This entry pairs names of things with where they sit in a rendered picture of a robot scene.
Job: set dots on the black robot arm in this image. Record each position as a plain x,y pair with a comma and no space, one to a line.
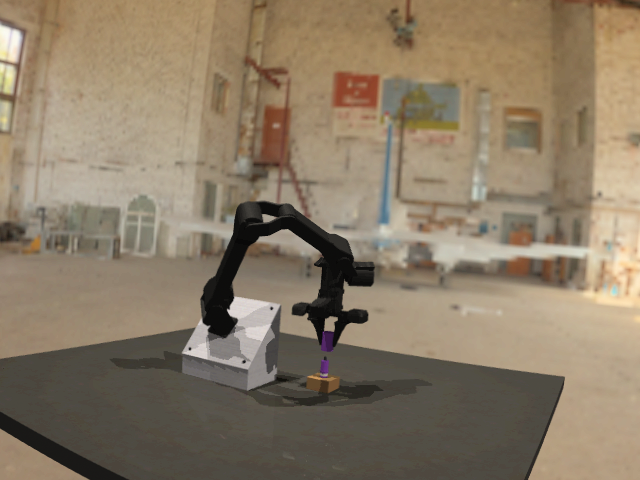
337,265

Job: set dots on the tan square block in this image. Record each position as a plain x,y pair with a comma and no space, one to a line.
324,385

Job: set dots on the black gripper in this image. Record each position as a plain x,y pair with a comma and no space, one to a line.
344,317

